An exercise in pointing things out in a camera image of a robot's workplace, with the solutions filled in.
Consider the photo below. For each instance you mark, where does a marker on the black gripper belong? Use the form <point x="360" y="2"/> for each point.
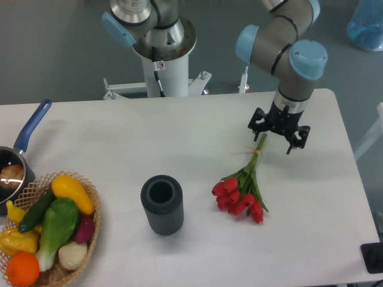
<point x="282" y="122"/>

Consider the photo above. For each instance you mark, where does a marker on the red tulip bouquet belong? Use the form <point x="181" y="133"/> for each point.
<point x="239" y="192"/>

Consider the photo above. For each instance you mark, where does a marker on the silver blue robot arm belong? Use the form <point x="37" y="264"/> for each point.
<point x="277" y="49"/>

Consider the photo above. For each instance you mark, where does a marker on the dark grey ribbed vase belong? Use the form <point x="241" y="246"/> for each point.
<point x="162" y="200"/>

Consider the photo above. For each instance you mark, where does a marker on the blue translucent plastic container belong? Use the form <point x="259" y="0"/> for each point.
<point x="364" y="29"/>

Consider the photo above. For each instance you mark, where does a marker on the black device at table edge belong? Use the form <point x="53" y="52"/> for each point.
<point x="372" y="256"/>

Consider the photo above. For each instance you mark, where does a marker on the purple red radish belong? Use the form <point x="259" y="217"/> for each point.
<point x="85" y="230"/>

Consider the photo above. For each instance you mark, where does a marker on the yellow squash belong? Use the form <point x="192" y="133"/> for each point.
<point x="64" y="186"/>

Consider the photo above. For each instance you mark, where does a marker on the green bok choy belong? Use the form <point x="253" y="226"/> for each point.
<point x="58" y="225"/>

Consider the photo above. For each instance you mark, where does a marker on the white garlic bulb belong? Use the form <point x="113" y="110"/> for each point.
<point x="72" y="255"/>

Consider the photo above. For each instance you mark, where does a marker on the green cucumber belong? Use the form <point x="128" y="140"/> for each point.
<point x="35" y="214"/>

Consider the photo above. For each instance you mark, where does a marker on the brown bread roll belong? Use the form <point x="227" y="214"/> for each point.
<point x="12" y="176"/>

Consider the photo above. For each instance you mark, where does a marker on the yellow banana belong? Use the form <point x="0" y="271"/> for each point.
<point x="15" y="215"/>

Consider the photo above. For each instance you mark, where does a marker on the yellow pumpkin gourd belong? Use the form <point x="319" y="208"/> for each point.
<point x="14" y="242"/>

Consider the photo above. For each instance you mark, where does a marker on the orange fruit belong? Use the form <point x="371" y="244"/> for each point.
<point x="23" y="269"/>

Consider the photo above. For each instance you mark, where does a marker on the white frame at right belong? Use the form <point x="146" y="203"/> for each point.
<point x="370" y="137"/>

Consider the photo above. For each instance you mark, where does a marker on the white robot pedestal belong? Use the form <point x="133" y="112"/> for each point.
<point x="164" y="56"/>

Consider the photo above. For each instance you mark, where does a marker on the blue handled saucepan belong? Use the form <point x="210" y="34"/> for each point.
<point x="15" y="155"/>

